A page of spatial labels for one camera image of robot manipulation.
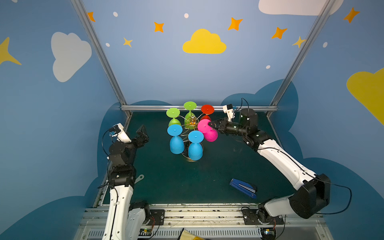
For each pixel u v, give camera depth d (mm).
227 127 662
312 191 401
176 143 781
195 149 751
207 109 819
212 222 740
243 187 820
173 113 807
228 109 692
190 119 771
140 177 879
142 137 640
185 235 690
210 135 796
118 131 589
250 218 742
